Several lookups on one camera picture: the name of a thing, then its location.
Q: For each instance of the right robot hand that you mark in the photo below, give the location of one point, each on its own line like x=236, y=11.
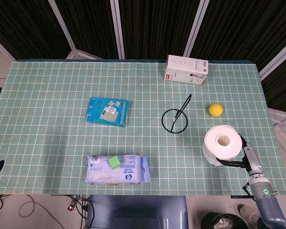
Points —
x=251, y=159

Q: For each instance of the white toilet paper roll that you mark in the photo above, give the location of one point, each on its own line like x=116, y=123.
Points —
x=222, y=145

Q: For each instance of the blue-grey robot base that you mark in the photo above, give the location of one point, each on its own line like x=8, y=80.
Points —
x=137, y=212

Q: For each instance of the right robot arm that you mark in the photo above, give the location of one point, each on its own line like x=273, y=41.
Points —
x=267, y=202

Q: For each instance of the green grid tablecloth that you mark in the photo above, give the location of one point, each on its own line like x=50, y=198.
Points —
x=62, y=148

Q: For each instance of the grey shoe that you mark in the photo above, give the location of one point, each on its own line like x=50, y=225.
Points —
x=249, y=214

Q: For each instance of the yellow ball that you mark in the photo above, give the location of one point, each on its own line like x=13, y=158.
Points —
x=215, y=110

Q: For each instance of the black trash bin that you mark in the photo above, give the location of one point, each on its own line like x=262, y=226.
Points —
x=222, y=221

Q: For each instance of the white and red product box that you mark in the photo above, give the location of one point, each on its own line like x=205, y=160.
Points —
x=186, y=69

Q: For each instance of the green foam cube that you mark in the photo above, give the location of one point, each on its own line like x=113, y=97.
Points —
x=114, y=162

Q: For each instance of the teal flat cardboard box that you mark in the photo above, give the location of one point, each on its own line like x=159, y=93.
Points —
x=107, y=111

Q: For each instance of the blue wet wipes pack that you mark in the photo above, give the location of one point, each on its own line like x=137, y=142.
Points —
x=124, y=173

